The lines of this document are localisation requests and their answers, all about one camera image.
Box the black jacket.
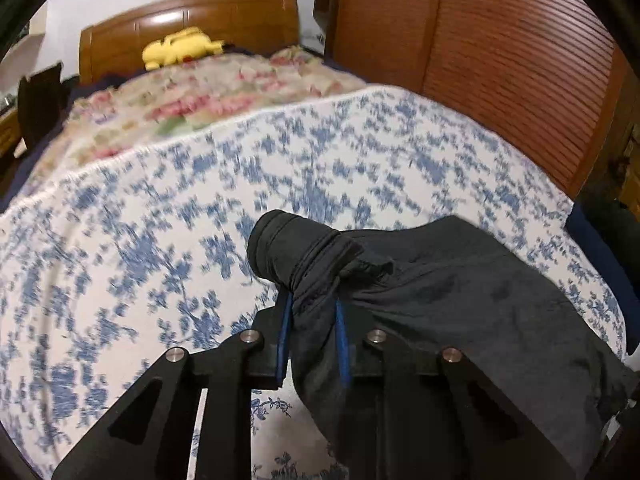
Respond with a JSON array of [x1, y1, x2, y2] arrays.
[[247, 210, 639, 479]]

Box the blue floral white bedsheet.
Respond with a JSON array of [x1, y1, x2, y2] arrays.
[[1, 86, 627, 479]]

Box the pink floral quilt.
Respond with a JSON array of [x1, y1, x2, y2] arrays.
[[16, 47, 366, 198]]

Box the wooden desk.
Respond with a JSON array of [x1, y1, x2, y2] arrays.
[[0, 100, 22, 158]]

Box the dark chair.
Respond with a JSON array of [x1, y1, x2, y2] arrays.
[[17, 62, 64, 151]]

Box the wooden louvered wardrobe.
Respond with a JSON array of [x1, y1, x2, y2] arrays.
[[324, 0, 630, 196]]

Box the yellow plush toy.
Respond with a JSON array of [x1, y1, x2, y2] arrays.
[[142, 27, 226, 72]]

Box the wooden headboard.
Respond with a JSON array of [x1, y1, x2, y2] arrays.
[[78, 0, 300, 86]]

